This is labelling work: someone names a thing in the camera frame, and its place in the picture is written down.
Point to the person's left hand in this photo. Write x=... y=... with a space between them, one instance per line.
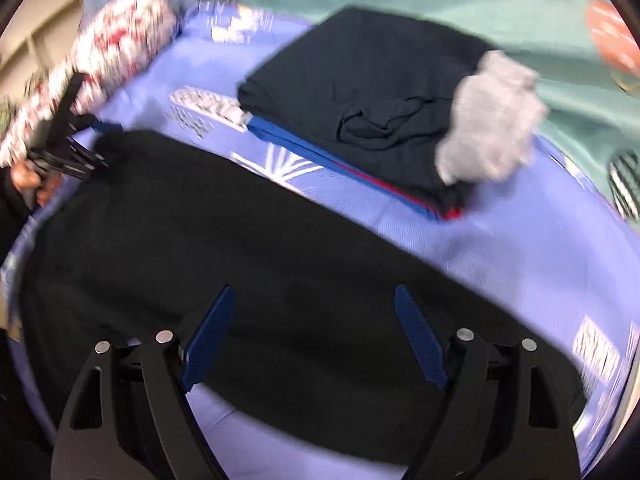
x=27 y=180

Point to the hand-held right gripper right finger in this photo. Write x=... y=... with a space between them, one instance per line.
x=417 y=335

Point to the green heart print sheet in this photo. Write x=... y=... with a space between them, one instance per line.
x=525 y=15

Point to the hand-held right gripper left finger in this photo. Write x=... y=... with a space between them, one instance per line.
x=210 y=330

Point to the black pants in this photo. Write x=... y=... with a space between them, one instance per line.
x=280 y=280

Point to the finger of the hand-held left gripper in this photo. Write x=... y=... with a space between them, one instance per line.
x=67 y=110
x=70 y=160

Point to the floral rolled quilt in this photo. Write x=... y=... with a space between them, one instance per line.
x=115 y=45

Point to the folded dark navy garment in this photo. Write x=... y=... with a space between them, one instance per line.
x=365 y=90

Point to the grey cloth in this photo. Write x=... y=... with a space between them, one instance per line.
x=492 y=120

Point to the folded red garment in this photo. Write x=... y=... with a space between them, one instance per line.
x=445 y=211

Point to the purple printed bedsheet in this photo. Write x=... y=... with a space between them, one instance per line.
x=510 y=255

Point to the folded blue garment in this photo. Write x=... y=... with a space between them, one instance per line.
x=320 y=156

